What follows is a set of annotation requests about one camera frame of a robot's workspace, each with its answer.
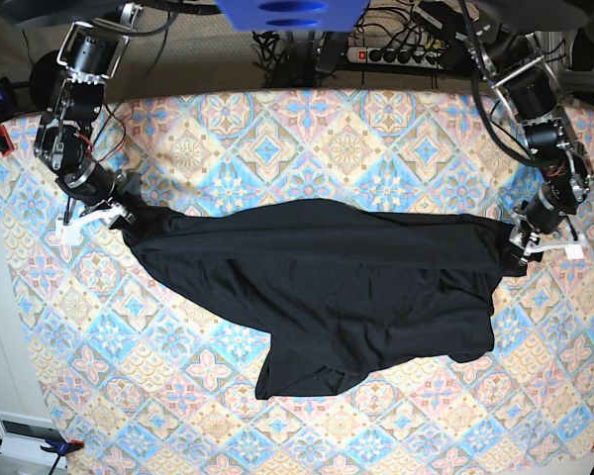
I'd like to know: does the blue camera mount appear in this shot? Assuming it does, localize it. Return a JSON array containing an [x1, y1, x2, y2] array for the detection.
[[216, 0, 369, 33]]

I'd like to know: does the patterned tablecloth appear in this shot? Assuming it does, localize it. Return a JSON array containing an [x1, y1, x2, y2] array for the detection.
[[0, 91, 594, 474]]

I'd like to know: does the white power strip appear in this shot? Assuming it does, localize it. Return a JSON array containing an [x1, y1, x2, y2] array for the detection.
[[346, 47, 443, 69]]

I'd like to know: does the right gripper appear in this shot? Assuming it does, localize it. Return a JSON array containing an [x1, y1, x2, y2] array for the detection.
[[55, 162, 139, 243]]

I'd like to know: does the black round stool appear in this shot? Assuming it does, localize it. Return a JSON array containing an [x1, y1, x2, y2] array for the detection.
[[29, 49, 63, 111]]

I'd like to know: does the orange black clamp lower left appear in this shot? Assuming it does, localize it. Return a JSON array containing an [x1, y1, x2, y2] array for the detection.
[[0, 436, 84, 458]]

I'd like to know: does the black t-shirt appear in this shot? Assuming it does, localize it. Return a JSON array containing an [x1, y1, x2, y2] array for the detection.
[[121, 199, 525, 400]]

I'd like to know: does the white floor box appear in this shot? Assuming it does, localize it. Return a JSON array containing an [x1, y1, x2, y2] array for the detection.
[[0, 411, 62, 468]]

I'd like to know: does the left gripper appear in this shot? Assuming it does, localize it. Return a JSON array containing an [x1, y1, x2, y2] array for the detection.
[[505, 185, 585, 267]]

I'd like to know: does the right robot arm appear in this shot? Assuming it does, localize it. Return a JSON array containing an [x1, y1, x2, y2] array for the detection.
[[0, 1, 186, 239]]

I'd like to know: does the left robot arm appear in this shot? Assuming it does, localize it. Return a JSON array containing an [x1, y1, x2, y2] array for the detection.
[[459, 1, 594, 267]]

